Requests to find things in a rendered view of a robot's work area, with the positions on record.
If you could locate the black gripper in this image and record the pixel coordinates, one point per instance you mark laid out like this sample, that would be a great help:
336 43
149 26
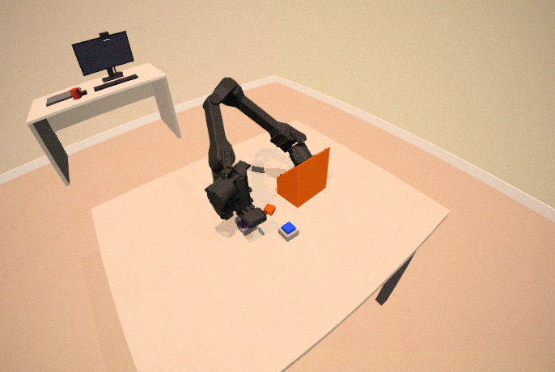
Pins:
249 215

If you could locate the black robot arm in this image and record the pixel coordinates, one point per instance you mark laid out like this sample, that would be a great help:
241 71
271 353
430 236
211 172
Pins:
221 154

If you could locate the blue button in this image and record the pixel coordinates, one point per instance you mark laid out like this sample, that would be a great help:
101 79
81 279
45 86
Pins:
288 231

